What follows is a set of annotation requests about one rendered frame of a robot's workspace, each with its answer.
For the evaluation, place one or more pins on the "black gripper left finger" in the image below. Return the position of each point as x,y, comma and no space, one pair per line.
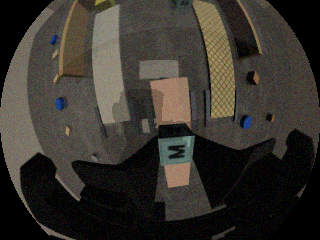
135,176

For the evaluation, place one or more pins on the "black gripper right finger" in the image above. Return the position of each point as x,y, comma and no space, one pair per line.
221,167

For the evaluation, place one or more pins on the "teal cube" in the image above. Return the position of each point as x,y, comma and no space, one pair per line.
175,144

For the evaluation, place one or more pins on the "blue short cylinder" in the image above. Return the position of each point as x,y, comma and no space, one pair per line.
53,40
60,103
246,121

